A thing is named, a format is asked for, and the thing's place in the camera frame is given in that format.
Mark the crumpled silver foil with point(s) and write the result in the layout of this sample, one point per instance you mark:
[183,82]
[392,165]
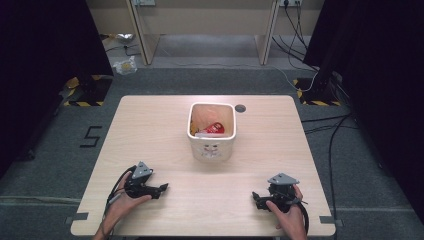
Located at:
[124,37]

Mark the clear plastic bag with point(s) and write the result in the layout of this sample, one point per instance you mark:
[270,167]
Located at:
[125,66]

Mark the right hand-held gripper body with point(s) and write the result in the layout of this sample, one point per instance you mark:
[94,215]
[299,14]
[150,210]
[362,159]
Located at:
[283,194]

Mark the grey tape strip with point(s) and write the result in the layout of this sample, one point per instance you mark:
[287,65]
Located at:
[330,220]

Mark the dark round table grommet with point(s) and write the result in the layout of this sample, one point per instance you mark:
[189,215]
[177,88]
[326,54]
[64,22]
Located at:
[240,108]

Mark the black stand base striped tape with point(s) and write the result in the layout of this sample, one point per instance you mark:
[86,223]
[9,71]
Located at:
[316,95]
[88,93]

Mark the black curtain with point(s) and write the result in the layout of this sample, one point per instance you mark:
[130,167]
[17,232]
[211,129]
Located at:
[43,66]
[380,83]

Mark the yellow wrapper scrap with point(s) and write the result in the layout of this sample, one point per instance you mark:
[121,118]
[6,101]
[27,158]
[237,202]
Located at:
[192,129]

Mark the white wall socket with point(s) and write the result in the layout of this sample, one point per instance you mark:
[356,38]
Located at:
[144,2]
[290,2]

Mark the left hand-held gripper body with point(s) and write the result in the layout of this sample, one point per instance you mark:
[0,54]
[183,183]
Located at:
[140,185]

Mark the white square bin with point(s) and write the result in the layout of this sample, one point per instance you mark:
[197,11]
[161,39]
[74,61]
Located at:
[212,148]

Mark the red soda can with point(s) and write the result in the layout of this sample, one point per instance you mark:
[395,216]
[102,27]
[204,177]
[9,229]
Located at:
[215,128]

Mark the person's left hand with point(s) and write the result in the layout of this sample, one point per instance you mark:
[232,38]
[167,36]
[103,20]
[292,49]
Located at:
[120,206]

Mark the person's right hand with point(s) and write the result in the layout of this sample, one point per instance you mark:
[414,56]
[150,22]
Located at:
[290,217]

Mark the light wooden desk frame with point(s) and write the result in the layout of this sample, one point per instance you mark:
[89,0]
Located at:
[146,36]

